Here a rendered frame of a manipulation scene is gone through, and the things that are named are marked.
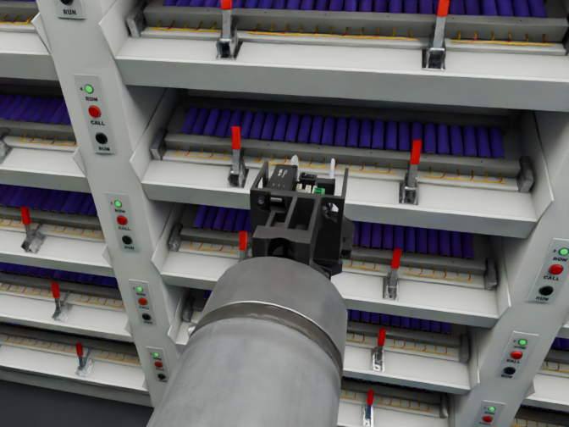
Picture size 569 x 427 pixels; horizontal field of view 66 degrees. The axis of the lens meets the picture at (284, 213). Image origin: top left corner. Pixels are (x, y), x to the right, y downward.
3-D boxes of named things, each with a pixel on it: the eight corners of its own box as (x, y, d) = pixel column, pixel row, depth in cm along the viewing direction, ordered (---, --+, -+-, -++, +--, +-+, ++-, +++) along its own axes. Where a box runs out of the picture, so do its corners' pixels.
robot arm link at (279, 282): (337, 419, 27) (189, 394, 28) (342, 357, 31) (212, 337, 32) (350, 314, 22) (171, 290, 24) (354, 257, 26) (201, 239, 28)
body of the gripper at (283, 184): (353, 164, 36) (343, 250, 26) (345, 248, 40) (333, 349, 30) (262, 157, 37) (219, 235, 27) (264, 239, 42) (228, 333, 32)
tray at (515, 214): (526, 238, 65) (554, 200, 57) (148, 199, 74) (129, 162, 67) (510, 142, 76) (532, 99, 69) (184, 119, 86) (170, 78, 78)
